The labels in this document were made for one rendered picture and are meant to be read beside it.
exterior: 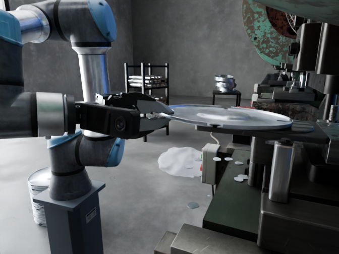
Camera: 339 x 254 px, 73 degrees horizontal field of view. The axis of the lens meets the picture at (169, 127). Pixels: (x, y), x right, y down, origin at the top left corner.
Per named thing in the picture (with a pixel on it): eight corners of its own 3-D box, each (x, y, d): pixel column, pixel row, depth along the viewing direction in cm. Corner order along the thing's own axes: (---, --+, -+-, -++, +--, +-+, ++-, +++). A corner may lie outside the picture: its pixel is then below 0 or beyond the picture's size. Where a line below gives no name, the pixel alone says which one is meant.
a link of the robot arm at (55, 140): (60, 159, 91) (56, 126, 88) (94, 160, 91) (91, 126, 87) (42, 172, 80) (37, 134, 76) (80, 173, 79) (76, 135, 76)
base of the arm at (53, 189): (39, 196, 83) (35, 171, 81) (69, 178, 97) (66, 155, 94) (72, 204, 78) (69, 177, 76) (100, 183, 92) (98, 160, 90)
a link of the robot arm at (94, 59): (91, 157, 91) (70, 2, 73) (128, 158, 90) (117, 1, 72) (77, 173, 80) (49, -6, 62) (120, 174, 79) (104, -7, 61)
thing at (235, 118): (310, 138, 35) (311, 133, 35) (136, 119, 43) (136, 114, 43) (280, 113, 62) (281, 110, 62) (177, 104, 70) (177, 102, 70)
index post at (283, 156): (268, 200, 35) (275, 140, 33) (268, 191, 38) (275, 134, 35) (288, 204, 34) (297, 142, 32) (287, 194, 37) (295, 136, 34)
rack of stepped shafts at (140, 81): (147, 142, 283) (145, 62, 259) (124, 135, 313) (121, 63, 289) (171, 135, 313) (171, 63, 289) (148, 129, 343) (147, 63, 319)
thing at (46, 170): (31, 192, 122) (31, 191, 122) (24, 173, 144) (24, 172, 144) (87, 177, 139) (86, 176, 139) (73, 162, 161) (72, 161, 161)
